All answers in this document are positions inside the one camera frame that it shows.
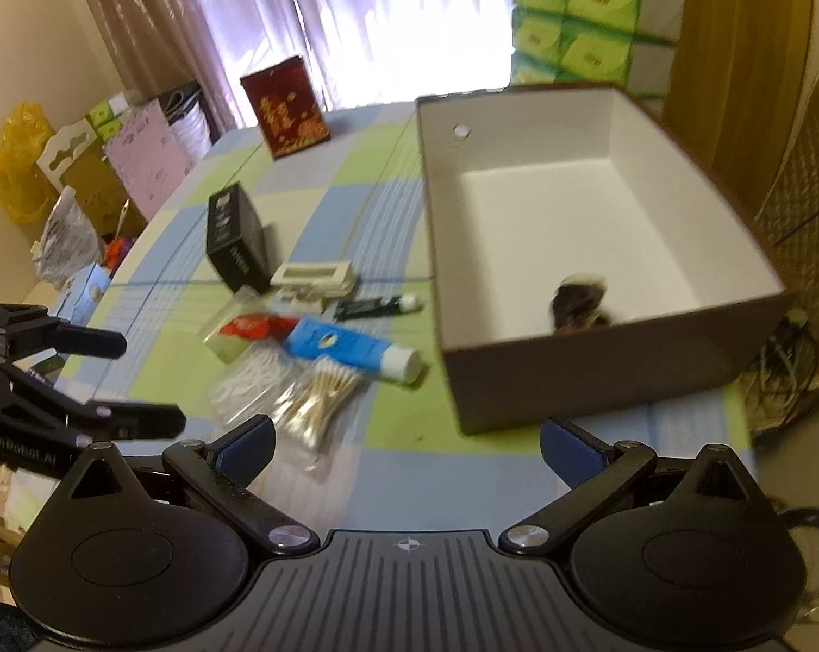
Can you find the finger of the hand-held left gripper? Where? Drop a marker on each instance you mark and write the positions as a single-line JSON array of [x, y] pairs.
[[83, 343], [137, 421]]

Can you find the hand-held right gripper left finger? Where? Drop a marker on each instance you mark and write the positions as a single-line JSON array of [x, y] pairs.
[[249, 445]]

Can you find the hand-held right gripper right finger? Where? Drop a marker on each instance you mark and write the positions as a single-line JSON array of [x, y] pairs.
[[572, 455]]

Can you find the red packet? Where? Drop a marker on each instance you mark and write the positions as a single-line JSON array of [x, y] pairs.
[[249, 327]]

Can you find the cream hair clip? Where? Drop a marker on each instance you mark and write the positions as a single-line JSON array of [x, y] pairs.
[[311, 278]]

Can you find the brown cardboard storage box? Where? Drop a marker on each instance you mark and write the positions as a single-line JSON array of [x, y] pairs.
[[552, 217]]

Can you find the desktop with checked tablecloth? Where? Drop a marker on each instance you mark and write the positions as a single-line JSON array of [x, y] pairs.
[[368, 204]]

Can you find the light blue box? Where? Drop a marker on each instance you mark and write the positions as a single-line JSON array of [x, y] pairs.
[[86, 292]]

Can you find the white cotton swab bag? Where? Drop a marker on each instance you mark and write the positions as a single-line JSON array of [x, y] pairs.
[[249, 384]]

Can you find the wooden cotton swab bag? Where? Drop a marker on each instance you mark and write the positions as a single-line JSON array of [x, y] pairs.
[[317, 401]]

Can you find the printed white plastic bag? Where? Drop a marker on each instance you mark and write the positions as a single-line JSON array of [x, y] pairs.
[[66, 238]]

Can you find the blue white tube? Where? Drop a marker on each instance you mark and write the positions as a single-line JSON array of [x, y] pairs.
[[341, 346]]

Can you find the dark brown small object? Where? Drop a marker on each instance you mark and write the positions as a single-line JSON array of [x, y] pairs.
[[579, 305]]

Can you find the brown carton with white tab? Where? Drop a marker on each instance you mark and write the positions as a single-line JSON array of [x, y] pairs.
[[90, 187]]

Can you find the dark green tube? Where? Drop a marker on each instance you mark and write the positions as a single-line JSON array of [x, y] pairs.
[[368, 307]]

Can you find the black carton box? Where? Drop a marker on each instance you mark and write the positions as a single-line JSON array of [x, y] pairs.
[[236, 238]]

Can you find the yellow plastic bag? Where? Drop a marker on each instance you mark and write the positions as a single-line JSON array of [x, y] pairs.
[[18, 163]]

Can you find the small green white carton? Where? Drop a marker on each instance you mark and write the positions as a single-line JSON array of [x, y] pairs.
[[110, 114]]

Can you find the white paper bag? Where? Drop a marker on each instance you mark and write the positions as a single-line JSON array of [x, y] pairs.
[[188, 122]]

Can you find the red gold gift box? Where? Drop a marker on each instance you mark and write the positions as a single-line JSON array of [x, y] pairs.
[[287, 108]]

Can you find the beige curtain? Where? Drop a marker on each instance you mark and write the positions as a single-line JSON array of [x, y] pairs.
[[144, 20]]

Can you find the wicker chair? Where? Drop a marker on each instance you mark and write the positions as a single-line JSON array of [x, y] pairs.
[[806, 204]]

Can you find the sheer pink curtain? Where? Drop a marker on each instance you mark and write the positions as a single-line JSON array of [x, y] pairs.
[[382, 20]]

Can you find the stack of green tissue packs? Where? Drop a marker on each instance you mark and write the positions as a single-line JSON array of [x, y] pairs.
[[586, 13]]

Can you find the brown wooden cabinet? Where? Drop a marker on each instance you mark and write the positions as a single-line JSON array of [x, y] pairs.
[[735, 34]]

